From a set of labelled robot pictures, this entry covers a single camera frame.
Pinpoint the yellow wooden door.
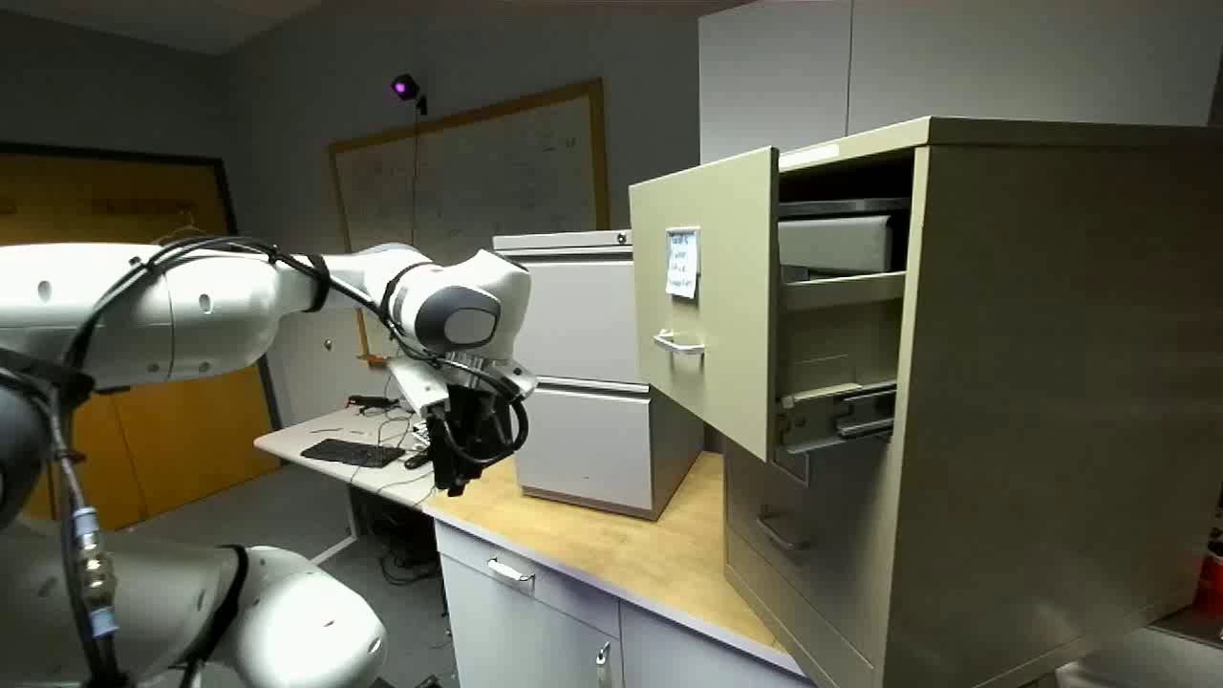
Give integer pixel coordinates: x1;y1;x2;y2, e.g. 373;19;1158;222
0;140;282;535

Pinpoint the gray wall cabinet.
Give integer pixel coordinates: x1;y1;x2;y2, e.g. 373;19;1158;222
697;0;1223;163

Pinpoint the wood-framed whiteboard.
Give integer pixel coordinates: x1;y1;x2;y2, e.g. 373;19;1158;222
328;77;612;372

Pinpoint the gray under-counter cabinet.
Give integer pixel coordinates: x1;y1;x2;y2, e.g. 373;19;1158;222
433;520;810;688

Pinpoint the beige file cabinet drawer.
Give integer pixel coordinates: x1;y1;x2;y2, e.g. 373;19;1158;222
626;140;916;465

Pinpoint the small gray file cabinet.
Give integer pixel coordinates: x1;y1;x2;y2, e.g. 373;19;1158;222
491;226;709;524

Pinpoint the white desk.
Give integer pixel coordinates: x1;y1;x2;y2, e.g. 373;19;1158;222
251;401;442;511

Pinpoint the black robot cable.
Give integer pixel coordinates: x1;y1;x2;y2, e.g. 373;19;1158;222
0;235;537;688

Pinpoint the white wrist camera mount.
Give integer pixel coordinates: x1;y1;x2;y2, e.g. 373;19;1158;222
385;354;538;417

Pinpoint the purple-lit wall camera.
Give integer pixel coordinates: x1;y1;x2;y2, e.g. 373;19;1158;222
385;70;433;119

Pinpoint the black computer keyboard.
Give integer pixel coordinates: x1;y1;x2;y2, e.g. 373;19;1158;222
298;436;410;470

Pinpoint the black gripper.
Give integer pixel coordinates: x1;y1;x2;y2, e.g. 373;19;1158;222
424;380;533;502

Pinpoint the beige metal file cabinet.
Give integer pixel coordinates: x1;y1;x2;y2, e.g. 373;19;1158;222
717;116;1223;688

